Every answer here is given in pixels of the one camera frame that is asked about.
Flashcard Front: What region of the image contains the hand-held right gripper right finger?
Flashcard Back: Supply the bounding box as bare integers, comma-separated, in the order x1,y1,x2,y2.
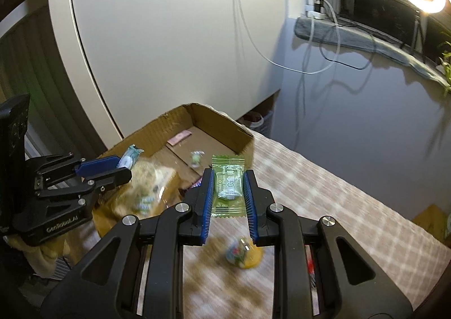
243,169,414,319

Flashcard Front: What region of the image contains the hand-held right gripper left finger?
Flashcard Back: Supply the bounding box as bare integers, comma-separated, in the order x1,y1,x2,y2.
40,168,215,319

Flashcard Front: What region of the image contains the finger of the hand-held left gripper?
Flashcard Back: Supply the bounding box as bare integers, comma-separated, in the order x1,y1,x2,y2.
35,167,132,207
33,153,120,184

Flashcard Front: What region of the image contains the green candy packet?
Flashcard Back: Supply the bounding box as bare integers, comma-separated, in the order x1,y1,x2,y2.
211,154,246,220

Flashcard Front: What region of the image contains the white and green candy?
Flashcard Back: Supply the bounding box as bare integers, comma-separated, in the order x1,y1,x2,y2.
117,144,143,170

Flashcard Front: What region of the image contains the large clear cracker packet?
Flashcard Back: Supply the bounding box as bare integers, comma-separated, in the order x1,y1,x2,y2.
113,159,178,217

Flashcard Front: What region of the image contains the pink wafer packet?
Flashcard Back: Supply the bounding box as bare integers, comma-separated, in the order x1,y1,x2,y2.
167,131,191,146

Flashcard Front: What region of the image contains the cardboard box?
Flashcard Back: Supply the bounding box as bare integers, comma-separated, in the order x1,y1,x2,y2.
92,103,255,238

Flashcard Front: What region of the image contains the yellow jelly cup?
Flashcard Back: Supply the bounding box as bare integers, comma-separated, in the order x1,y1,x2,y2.
225,237,263,269

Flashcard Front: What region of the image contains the plaid blanket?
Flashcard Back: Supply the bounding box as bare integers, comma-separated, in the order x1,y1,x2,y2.
70,132,451,319

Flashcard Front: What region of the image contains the white plastic bin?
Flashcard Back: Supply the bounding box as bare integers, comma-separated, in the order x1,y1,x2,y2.
243,111,273,138

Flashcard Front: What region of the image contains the white wardrobe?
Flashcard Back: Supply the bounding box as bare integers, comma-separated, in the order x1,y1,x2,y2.
47,0,293,150

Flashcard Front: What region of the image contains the brown cardboard carton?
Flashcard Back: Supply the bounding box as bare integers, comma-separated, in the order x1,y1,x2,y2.
412,204,451,238

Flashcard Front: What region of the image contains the white power strip with chargers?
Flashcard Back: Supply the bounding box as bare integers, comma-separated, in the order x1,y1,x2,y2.
305,0,330,20

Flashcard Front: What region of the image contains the potted spider plant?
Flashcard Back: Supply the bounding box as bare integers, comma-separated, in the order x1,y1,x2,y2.
435,32,451,96

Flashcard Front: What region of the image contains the black tripod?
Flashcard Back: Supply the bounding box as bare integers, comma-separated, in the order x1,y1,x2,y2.
402,10,428,59

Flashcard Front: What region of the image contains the white cable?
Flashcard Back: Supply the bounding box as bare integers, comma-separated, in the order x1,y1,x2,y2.
225,0,342,74

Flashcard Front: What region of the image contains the black cable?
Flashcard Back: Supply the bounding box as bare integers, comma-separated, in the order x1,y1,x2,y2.
319,16,374,71

